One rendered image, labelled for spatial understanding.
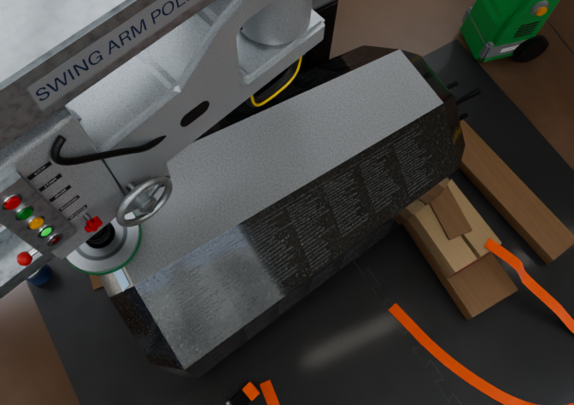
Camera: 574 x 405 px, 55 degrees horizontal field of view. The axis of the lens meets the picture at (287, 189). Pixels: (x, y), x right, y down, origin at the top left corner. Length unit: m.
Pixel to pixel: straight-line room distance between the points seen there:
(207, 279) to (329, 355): 0.86
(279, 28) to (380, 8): 1.89
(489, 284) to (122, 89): 1.78
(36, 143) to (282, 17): 0.62
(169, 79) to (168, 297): 0.72
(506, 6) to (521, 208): 0.94
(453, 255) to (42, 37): 1.85
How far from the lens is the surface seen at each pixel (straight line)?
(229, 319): 1.75
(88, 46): 0.91
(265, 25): 1.33
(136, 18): 0.94
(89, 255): 1.61
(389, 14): 3.17
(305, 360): 2.35
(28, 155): 1.01
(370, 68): 1.91
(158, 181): 1.23
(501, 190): 2.68
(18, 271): 1.40
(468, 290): 2.45
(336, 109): 1.80
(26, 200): 1.06
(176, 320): 1.70
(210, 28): 1.13
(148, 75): 1.19
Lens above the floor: 2.35
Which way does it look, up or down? 67 degrees down
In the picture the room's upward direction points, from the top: 4 degrees clockwise
